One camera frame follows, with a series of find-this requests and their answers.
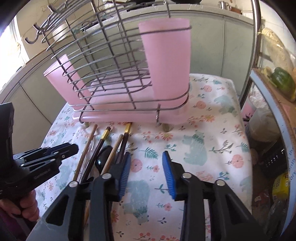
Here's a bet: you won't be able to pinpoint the light wooden chopstick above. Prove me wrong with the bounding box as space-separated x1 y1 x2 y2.
73 124 98 181
84 134 123 226

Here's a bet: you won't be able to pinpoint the black plastic spoon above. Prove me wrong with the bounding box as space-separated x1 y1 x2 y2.
93 146 113 177

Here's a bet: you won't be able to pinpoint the dark chopstick with gold band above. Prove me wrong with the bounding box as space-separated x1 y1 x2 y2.
115 123 132 164

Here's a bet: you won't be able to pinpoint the kitchen counter cabinets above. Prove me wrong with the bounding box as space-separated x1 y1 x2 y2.
1 4 253 153

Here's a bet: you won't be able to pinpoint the person's left hand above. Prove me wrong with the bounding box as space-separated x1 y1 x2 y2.
1 189 40 221

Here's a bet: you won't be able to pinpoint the floral bear tablecloth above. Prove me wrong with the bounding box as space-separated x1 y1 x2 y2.
34 73 254 241

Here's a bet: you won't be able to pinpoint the pink drip tray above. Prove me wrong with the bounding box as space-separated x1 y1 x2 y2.
72 78 190 125

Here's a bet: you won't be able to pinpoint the pink cup left side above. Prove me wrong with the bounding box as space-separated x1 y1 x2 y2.
44 54 91 110

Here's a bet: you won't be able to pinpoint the pink cup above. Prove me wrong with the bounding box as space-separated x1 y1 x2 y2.
44 54 91 110
138 18 191 108

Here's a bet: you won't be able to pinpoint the pink cup right side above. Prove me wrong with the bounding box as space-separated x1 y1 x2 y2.
138 18 191 108

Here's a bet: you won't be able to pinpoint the cardboard box on shelf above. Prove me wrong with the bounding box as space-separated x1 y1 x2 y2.
250 68 295 230

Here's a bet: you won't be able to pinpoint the green bell pepper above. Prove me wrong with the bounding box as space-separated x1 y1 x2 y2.
271 67 295 97

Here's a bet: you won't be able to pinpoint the napa cabbage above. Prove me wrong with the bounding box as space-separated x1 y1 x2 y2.
261 28 295 74

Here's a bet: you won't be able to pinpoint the chrome shelf pole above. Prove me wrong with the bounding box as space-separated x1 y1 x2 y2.
239 0 262 108

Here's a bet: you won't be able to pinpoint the metal wire utensil rack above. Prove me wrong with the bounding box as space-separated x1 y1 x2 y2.
24 0 193 127

